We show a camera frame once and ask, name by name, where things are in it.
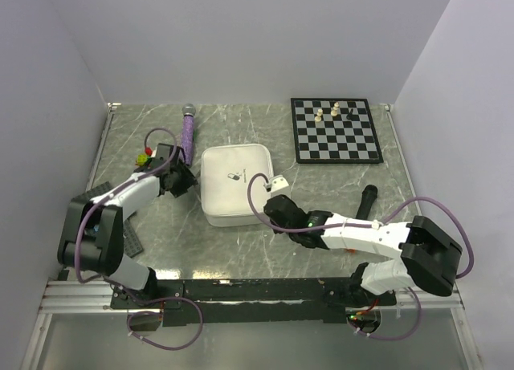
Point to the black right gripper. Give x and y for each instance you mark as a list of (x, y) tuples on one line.
[(277, 230)]

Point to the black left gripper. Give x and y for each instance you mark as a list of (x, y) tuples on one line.
[(188, 180)]

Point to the white medicine kit case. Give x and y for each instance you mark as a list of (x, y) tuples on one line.
[(224, 177)]

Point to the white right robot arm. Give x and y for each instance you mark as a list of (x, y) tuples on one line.
[(418, 253)]

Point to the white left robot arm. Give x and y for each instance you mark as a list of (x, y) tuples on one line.
[(93, 231)]

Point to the colourful toy brick car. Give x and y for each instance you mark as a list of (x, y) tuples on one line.
[(144, 157)]

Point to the purple glitter microphone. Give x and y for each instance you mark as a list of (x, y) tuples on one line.
[(187, 138)]

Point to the black marker orange cap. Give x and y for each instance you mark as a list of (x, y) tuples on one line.
[(368, 197)]

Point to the black white chessboard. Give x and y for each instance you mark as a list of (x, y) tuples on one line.
[(335, 140)]

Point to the white chess piece small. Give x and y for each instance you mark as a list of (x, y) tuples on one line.
[(319, 116)]

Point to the white chess piece tall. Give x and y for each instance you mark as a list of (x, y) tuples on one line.
[(335, 110)]

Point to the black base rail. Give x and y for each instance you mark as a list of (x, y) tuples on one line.
[(184, 301)]

